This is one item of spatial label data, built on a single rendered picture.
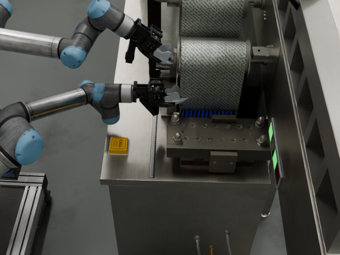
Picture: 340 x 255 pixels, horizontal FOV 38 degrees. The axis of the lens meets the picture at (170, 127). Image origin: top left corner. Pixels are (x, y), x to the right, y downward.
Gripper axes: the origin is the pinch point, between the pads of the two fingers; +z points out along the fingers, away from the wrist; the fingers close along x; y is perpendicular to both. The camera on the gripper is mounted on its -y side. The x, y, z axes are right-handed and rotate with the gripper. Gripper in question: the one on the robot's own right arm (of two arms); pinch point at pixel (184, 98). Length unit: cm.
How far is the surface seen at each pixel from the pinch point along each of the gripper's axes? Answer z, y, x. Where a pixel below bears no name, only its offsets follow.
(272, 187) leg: 49, -79, 13
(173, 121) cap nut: -4.2, -4.0, -8.3
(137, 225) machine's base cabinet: -19, -54, -26
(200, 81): 5.6, 9.8, -0.2
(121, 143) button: -24.7, -16.6, -9.9
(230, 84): 17.0, 8.4, -0.2
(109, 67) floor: -53, -109, 137
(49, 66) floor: -97, -109, 136
